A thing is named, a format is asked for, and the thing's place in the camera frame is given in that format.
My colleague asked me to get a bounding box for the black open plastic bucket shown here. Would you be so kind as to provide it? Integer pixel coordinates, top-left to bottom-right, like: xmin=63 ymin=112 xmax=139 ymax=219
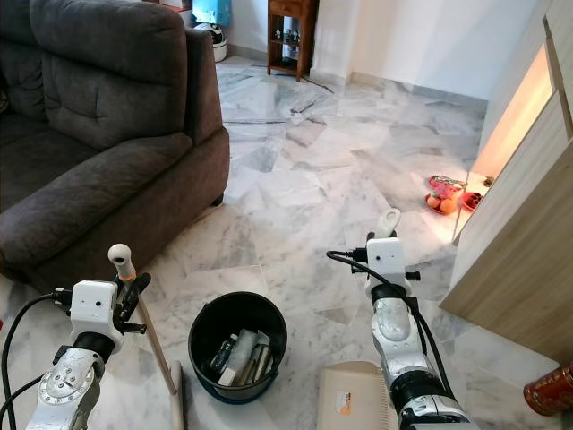
xmin=187 ymin=290 xmax=288 ymax=405

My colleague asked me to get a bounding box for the dark grey fabric sofa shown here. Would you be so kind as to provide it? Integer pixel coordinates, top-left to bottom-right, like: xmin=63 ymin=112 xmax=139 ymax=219
xmin=0 ymin=0 xmax=232 ymax=294

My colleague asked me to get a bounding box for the small dark wooden shelf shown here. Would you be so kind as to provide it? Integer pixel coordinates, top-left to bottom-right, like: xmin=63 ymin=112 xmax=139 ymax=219
xmin=266 ymin=0 xmax=320 ymax=82

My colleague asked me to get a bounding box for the red plate of oranges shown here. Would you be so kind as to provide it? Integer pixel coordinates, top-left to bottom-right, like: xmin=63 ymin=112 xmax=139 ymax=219
xmin=424 ymin=192 xmax=460 ymax=217

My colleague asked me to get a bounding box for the beige broom with long handle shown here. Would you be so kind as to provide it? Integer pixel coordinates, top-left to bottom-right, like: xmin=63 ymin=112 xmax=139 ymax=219
xmin=107 ymin=243 xmax=190 ymax=430

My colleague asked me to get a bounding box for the beige long-handled dustpan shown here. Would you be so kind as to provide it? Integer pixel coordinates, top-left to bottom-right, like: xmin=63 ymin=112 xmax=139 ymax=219
xmin=315 ymin=207 xmax=404 ymax=430

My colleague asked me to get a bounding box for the red round tin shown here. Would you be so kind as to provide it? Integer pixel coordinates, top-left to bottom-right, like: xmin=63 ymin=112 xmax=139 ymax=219
xmin=523 ymin=362 xmax=573 ymax=417

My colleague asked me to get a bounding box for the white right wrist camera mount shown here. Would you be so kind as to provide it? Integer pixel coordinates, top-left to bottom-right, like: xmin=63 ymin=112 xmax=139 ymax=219
xmin=366 ymin=236 xmax=411 ymax=288

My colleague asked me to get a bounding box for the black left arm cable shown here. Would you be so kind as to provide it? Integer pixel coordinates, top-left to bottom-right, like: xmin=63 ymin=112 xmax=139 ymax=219
xmin=0 ymin=287 xmax=75 ymax=430

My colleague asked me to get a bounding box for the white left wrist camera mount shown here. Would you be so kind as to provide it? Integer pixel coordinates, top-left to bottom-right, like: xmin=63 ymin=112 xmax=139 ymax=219
xmin=69 ymin=279 xmax=123 ymax=340

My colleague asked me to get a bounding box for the tall light wooden cabinet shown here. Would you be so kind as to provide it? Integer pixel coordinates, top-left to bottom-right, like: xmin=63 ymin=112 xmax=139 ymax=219
xmin=438 ymin=0 xmax=573 ymax=366

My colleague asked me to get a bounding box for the grey can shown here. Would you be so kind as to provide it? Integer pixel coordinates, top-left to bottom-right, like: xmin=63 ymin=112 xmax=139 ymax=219
xmin=247 ymin=345 xmax=272 ymax=388

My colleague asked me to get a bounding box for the blue box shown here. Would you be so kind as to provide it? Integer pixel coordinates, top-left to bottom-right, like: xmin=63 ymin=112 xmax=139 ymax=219
xmin=192 ymin=0 xmax=233 ymax=27

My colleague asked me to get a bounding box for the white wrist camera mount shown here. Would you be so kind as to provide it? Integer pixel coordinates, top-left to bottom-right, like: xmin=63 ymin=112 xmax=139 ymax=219
xmin=69 ymin=279 xmax=123 ymax=340
xmin=366 ymin=236 xmax=411 ymax=288

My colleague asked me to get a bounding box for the white paper trash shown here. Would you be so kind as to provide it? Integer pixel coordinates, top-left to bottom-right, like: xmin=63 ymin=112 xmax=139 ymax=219
xmin=223 ymin=329 xmax=270 ymax=387

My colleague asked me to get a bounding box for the dark bottle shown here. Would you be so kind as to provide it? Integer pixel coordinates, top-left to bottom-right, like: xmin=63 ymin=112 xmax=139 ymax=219
xmin=207 ymin=333 xmax=239 ymax=376

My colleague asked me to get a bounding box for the small red dish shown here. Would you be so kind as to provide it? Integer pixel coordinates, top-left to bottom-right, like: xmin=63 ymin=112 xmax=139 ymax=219
xmin=460 ymin=190 xmax=485 ymax=212

